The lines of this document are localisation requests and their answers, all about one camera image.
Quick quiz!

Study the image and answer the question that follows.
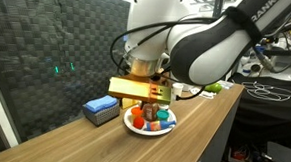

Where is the black cloth covered table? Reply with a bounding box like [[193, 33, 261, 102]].
[[224, 72, 291, 140]]

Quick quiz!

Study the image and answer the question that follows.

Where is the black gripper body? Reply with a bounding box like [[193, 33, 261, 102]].
[[137, 100, 146, 111]]

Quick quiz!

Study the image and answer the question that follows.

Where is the small blue clamp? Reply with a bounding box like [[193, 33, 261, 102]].
[[255, 46, 266, 55]]

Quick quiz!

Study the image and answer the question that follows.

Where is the orange lid dough tub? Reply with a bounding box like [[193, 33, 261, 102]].
[[129, 105, 144, 123]]

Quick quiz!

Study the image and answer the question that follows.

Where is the thick white coiled cable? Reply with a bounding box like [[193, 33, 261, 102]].
[[190, 87, 217, 101]]

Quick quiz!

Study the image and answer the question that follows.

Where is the black arm cable with connector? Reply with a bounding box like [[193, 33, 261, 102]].
[[250, 43, 291, 76]]

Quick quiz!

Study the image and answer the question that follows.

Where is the red white floor box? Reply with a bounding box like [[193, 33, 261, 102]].
[[227, 144, 255, 162]]

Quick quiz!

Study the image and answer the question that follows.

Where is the blue box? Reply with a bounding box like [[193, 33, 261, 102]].
[[81, 101, 121, 128]]

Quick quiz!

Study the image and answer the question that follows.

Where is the white paper plate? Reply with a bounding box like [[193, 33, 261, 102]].
[[122, 104, 178, 138]]

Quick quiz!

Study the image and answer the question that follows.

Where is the green fruit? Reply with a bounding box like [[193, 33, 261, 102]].
[[204, 81, 223, 95]]

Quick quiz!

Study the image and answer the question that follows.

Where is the blue folded cloth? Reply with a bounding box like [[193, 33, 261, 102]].
[[83, 94, 119, 116]]

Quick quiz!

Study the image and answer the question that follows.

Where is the white paper cup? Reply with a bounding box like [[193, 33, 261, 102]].
[[171, 82, 184, 99]]

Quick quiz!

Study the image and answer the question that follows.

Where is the white pill bottle blue label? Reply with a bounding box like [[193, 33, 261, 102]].
[[159, 103, 170, 112]]

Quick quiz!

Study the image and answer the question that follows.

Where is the blue toy bottle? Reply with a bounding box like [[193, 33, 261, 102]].
[[145, 118, 177, 134]]

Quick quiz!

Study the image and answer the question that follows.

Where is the thin white looped cable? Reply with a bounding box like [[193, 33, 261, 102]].
[[240, 80, 291, 103]]

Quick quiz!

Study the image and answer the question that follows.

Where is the clear plastic wrapper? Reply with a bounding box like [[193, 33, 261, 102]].
[[218, 79, 235, 91]]

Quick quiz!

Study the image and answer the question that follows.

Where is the teal lid dough tub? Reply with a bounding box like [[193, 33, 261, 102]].
[[155, 110, 170, 122]]

